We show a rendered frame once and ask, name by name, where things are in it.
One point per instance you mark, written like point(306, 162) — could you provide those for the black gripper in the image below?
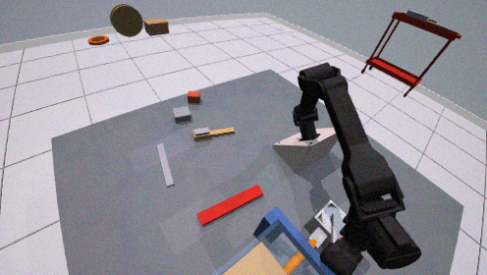
point(343, 256)

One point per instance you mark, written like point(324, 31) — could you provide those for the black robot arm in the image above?
point(366, 174)

